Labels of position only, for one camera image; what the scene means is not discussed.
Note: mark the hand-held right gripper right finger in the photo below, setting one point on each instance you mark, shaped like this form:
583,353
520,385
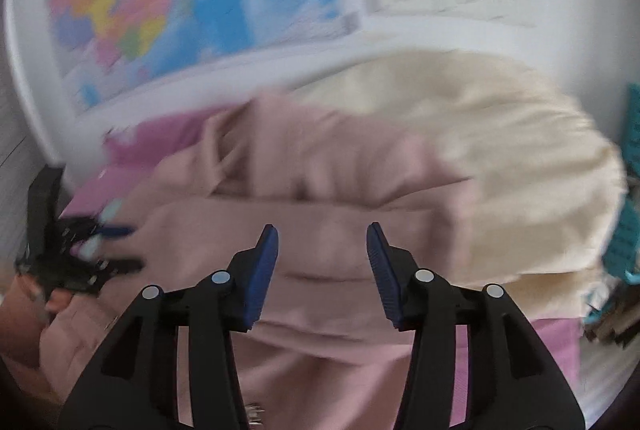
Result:
382,270

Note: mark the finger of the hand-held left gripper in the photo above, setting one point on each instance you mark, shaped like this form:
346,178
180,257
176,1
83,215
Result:
120,266
112,231

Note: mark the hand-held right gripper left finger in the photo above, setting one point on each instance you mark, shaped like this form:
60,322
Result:
260,270

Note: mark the dusty pink garment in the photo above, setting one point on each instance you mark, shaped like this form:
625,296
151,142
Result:
325,190

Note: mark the person's left forearm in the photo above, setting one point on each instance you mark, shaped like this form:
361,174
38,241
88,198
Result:
17,325

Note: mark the person's left hand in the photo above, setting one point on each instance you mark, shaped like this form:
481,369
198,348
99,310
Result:
55,302

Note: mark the pink daisy rolled quilt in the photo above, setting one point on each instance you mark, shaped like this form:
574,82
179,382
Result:
140,150

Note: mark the beige garment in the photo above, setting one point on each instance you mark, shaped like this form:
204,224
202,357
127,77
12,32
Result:
500,160

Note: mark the pink daisy bed sheet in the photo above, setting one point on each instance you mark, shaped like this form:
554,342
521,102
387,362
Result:
550,350

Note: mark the teal plastic basket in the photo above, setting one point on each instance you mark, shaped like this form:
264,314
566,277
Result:
620,250

